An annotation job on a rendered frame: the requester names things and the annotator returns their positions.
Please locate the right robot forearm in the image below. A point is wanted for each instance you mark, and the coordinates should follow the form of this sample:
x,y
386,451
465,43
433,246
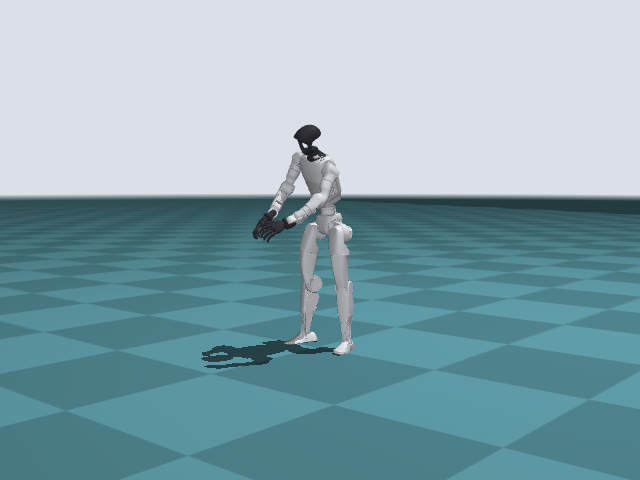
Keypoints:
x,y
278,202

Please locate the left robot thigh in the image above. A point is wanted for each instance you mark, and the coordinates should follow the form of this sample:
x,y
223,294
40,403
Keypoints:
x,y
339,253

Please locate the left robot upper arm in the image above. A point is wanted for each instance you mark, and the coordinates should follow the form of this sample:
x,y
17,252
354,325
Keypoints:
x,y
330,174

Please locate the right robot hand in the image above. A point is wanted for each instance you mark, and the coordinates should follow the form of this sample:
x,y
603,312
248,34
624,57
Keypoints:
x,y
267,217

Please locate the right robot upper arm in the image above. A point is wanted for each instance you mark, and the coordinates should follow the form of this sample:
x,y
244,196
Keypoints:
x,y
292,174

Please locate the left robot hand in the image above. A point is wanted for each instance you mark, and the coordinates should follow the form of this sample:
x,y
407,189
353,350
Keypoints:
x,y
276,227

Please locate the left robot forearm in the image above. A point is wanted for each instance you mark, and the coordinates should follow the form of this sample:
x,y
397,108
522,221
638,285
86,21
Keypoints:
x,y
306,211

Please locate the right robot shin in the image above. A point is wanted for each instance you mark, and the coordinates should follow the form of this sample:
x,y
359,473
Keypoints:
x,y
309,301

